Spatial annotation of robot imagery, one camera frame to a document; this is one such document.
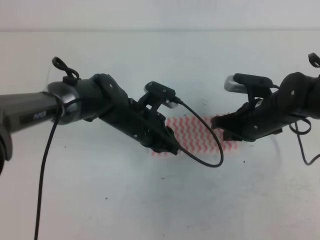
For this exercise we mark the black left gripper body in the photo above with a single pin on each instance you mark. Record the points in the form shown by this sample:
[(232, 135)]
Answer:
[(130, 117)]

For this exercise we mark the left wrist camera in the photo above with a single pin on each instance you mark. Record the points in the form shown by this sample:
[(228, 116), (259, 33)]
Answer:
[(156, 93)]

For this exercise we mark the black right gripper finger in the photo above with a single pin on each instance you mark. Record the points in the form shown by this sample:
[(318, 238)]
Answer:
[(229, 136), (226, 121)]

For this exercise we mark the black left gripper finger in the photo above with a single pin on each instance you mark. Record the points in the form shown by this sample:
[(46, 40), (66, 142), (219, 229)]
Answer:
[(170, 132), (165, 146)]

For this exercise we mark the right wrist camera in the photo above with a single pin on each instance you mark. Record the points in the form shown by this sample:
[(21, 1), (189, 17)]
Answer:
[(252, 85)]

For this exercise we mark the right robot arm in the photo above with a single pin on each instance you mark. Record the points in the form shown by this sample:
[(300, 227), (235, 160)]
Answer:
[(297, 94)]

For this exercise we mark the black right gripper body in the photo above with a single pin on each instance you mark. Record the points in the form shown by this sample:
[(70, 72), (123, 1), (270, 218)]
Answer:
[(263, 120)]

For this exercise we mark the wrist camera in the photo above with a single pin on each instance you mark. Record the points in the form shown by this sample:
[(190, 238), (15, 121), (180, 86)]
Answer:
[(156, 93), (252, 85)]

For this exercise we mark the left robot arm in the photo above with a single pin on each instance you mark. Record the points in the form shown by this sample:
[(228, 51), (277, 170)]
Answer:
[(99, 97)]

